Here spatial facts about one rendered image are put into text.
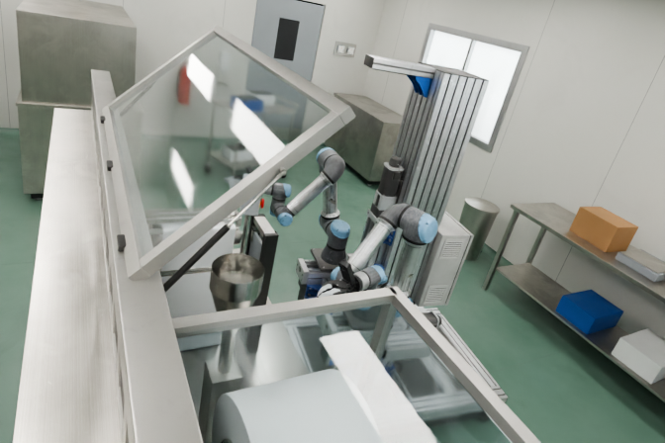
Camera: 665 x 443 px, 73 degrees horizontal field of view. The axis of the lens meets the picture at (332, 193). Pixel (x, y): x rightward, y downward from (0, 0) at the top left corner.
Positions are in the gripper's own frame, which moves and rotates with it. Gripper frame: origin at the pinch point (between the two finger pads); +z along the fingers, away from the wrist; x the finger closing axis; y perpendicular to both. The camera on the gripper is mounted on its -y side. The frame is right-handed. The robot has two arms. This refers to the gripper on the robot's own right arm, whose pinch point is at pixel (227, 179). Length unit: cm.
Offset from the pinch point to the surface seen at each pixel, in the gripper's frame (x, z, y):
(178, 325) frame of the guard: -121, 9, 112
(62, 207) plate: -67, 52, 62
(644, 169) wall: 5, -328, -67
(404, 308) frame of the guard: -116, -41, 103
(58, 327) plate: -99, 35, 108
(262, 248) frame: -68, -13, 70
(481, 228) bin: 141, -263, -71
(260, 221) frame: -67, -12, 59
